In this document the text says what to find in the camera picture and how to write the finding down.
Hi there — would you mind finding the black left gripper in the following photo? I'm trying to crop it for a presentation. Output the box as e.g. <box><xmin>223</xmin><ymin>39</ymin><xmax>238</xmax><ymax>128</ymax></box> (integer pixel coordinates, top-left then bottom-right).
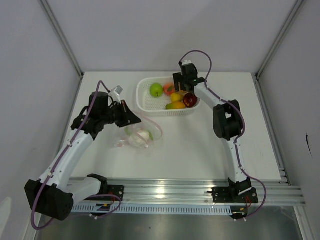
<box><xmin>101</xmin><ymin>100</ymin><xmax>141</xmax><ymax>128</ymax></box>

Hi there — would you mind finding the clear zip top bag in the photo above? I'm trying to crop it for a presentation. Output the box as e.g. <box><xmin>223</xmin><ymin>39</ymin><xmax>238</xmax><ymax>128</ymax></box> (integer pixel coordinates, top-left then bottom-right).
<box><xmin>108</xmin><ymin>111</ymin><xmax>163</xmax><ymax>149</ymax></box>

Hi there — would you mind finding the white cauliflower with green leaves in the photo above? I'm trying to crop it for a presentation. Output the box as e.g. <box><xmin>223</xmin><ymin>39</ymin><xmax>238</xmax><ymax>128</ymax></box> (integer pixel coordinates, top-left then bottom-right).
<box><xmin>124</xmin><ymin>126</ymin><xmax>154</xmax><ymax>149</ymax></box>

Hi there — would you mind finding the green apple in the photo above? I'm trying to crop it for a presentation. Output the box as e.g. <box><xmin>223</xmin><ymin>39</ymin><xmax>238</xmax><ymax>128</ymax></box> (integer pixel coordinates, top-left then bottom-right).
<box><xmin>149</xmin><ymin>83</ymin><xmax>164</xmax><ymax>98</ymax></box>

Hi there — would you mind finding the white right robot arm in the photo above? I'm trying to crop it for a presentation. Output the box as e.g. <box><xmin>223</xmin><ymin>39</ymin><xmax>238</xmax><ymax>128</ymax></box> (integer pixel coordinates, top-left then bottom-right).
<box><xmin>173</xmin><ymin>60</ymin><xmax>252</xmax><ymax>203</ymax></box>

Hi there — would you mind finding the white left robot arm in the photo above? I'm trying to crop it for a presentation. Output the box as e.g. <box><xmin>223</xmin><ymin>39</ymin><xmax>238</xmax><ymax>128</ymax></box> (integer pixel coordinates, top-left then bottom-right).
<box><xmin>24</xmin><ymin>88</ymin><xmax>141</xmax><ymax>221</ymax></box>

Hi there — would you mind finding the dark red apple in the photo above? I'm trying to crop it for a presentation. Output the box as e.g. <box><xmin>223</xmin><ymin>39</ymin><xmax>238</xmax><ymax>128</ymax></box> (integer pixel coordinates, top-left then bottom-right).
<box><xmin>183</xmin><ymin>92</ymin><xmax>198</xmax><ymax>108</ymax></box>

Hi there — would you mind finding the orange peach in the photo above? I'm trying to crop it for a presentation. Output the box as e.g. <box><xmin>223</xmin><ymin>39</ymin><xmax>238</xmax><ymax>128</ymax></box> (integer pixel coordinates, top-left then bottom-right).
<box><xmin>163</xmin><ymin>82</ymin><xmax>175</xmax><ymax>96</ymax></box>

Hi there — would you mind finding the yellow lemon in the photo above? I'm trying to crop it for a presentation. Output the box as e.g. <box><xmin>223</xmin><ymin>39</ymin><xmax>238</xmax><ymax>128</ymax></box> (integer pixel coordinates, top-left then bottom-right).
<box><xmin>170</xmin><ymin>92</ymin><xmax>184</xmax><ymax>103</ymax></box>

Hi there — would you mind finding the white plastic basket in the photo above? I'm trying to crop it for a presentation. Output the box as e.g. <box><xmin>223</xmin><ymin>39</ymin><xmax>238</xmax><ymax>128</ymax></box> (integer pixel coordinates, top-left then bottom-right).
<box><xmin>136</xmin><ymin>76</ymin><xmax>200</xmax><ymax>117</ymax></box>

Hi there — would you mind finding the yellow mango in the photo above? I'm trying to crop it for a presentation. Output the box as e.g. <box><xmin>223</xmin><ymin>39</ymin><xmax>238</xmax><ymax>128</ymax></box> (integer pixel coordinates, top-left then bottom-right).
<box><xmin>165</xmin><ymin>101</ymin><xmax>186</xmax><ymax>110</ymax></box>

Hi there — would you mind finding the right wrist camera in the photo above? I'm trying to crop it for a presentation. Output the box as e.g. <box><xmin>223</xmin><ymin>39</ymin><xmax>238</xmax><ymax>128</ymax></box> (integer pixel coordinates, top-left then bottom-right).
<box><xmin>178</xmin><ymin>60</ymin><xmax>192</xmax><ymax>66</ymax></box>

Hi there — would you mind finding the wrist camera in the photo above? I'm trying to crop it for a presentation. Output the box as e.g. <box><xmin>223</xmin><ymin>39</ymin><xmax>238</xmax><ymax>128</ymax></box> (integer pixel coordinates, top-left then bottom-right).
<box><xmin>109</xmin><ymin>85</ymin><xmax>123</xmax><ymax>103</ymax></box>
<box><xmin>178</xmin><ymin>60</ymin><xmax>192</xmax><ymax>66</ymax></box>

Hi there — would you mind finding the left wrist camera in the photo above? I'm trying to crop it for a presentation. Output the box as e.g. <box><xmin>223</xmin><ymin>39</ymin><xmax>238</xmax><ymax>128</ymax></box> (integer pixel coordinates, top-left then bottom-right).
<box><xmin>109</xmin><ymin>85</ymin><xmax>123</xmax><ymax>103</ymax></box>

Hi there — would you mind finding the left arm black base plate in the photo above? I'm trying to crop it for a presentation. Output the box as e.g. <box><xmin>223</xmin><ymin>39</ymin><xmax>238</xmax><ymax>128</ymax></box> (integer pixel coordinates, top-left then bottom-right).
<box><xmin>98</xmin><ymin>185</ymin><xmax>125</xmax><ymax>202</ymax></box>

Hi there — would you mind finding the white slotted cable duct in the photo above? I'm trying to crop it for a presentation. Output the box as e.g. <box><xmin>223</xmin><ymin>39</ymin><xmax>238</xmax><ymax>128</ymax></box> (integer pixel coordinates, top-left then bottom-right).
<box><xmin>71</xmin><ymin>202</ymin><xmax>232</xmax><ymax>216</ymax></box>

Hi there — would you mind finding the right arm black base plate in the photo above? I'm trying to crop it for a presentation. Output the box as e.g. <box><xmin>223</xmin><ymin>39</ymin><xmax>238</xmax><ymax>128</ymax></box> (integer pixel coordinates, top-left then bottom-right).
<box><xmin>207</xmin><ymin>186</ymin><xmax>259</xmax><ymax>204</ymax></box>

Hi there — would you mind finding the right aluminium frame post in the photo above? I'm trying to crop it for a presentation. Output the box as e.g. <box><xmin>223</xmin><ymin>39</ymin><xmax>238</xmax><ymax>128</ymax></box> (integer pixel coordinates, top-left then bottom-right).
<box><xmin>255</xmin><ymin>0</ymin><xmax>307</xmax><ymax>81</ymax></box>

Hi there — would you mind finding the aluminium frame post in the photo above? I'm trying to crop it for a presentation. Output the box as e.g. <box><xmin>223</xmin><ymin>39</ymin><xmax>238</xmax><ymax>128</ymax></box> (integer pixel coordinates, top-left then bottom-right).
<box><xmin>255</xmin><ymin>0</ymin><xmax>307</xmax><ymax>81</ymax></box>
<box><xmin>38</xmin><ymin>0</ymin><xmax>84</xmax><ymax>78</ymax></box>

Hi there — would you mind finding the aluminium mounting rail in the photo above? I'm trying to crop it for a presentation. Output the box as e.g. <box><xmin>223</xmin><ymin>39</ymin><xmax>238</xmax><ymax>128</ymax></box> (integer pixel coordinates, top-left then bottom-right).
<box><xmin>107</xmin><ymin>178</ymin><xmax>306</xmax><ymax>207</ymax></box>

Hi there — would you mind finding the left aluminium frame post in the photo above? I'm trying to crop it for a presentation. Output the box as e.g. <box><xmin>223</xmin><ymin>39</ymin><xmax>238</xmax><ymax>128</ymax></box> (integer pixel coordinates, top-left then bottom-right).
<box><xmin>38</xmin><ymin>0</ymin><xmax>84</xmax><ymax>78</ymax></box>

